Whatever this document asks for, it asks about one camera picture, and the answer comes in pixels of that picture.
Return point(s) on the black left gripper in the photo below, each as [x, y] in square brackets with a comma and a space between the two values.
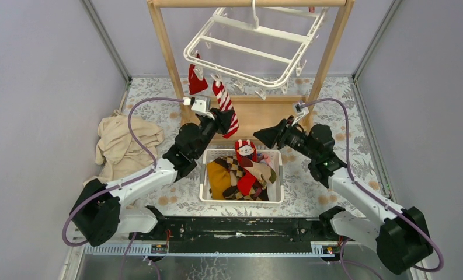
[221, 122]

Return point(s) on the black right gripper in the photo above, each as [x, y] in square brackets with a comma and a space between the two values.
[278, 134]

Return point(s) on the pink patterned sock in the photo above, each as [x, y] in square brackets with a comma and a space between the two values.
[265, 159]

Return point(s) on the wooden hanger stand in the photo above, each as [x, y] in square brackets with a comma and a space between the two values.
[255, 111]

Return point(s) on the red white striped sock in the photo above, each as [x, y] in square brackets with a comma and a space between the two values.
[225, 104]

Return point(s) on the plain red sock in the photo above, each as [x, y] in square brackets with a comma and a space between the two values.
[196, 79]

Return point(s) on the beige sock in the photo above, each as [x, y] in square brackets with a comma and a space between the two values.
[264, 174]

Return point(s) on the mustard yellow sock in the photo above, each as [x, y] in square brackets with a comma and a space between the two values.
[219, 179]

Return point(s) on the white plastic basket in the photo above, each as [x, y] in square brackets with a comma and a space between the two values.
[275, 191]

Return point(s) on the red bow sock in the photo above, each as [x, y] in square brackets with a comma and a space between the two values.
[246, 154]

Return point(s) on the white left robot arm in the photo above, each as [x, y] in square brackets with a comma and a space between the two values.
[100, 211]

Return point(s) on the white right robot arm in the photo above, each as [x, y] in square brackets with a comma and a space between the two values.
[398, 236]

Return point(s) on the white plastic clip hanger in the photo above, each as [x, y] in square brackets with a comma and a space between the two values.
[260, 46]

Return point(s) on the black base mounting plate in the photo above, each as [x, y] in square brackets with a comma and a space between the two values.
[200, 235]

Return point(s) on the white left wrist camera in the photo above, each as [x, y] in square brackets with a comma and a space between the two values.
[200, 105]

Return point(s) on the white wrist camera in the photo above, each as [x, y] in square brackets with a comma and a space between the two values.
[200, 105]
[301, 111]

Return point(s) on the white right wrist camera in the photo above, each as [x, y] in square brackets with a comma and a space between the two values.
[301, 111]

